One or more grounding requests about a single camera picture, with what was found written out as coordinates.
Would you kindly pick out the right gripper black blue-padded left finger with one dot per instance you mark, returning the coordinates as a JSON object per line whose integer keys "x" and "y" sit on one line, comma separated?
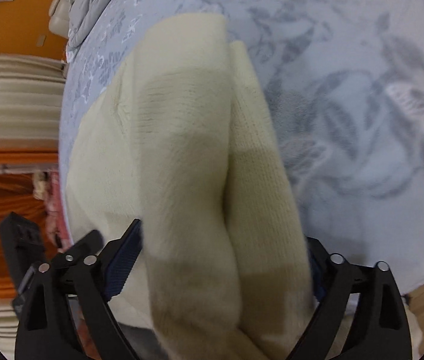
{"x": 46, "y": 325}

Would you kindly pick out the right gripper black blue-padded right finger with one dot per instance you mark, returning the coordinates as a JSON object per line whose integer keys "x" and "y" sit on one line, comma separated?
{"x": 379, "y": 329}

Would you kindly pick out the cream knitted sweater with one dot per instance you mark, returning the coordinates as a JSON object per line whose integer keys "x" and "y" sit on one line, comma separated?
{"x": 182, "y": 140}

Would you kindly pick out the red patterned blanket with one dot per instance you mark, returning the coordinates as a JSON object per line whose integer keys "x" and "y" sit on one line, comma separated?
{"x": 47, "y": 189}

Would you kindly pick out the cream curtain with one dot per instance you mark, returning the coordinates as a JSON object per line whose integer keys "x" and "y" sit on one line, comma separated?
{"x": 31, "y": 92}

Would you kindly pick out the beige pillow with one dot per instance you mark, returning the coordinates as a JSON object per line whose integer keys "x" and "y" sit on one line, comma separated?
{"x": 59, "y": 17}

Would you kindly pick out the blue butterfly bed sheet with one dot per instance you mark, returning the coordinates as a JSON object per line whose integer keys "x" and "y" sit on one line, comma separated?
{"x": 344, "y": 80}

